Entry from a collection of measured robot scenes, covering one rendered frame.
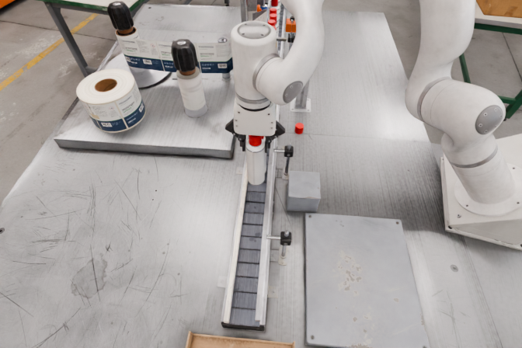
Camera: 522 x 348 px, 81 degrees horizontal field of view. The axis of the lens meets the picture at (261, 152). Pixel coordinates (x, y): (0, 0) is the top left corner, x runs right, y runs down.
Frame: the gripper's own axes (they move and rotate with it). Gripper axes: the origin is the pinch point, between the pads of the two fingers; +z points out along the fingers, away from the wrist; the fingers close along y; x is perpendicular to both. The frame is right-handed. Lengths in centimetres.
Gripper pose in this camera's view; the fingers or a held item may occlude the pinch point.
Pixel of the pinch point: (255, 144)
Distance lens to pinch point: 79.5
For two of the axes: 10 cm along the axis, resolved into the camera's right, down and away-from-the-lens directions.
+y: -10.0, -0.7, 0.5
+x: -0.8, 7.7, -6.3
